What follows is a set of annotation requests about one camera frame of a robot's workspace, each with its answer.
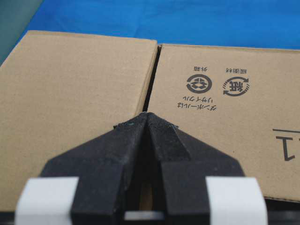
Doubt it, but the brown cardboard box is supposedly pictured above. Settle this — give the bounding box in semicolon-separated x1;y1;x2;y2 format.
0;30;300;212

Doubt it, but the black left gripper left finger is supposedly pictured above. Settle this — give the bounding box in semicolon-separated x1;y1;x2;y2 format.
15;112;147;225

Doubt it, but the blue table mat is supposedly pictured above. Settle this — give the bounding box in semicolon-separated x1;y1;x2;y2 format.
27;0;300;49

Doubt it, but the green backdrop sheet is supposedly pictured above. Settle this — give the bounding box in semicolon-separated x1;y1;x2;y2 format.
0;0;43;63

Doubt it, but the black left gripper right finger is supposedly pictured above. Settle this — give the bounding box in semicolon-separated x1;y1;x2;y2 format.
147;113;267;225

